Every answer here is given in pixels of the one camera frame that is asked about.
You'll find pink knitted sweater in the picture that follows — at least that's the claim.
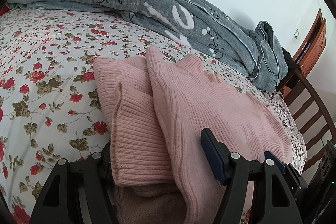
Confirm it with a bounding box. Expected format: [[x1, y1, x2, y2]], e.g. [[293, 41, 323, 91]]
[[93, 46, 292, 223]]

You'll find floral bed sheet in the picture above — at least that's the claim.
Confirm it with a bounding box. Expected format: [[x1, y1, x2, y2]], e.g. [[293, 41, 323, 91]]
[[0, 8, 305, 224]]

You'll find brown wooden chair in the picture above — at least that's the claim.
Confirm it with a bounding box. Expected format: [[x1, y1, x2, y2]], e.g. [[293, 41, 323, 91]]
[[275, 48, 336, 180]]

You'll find red pillow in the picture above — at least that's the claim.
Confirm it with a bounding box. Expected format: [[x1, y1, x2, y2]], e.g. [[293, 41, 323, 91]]
[[0, 6, 9, 15]]

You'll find grey patterned quilt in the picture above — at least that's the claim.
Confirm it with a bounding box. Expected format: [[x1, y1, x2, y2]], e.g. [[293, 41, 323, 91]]
[[7, 0, 288, 92]]

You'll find brown wooden door frame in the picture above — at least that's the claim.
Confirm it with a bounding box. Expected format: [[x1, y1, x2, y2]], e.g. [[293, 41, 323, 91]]
[[293, 9, 326, 77]]

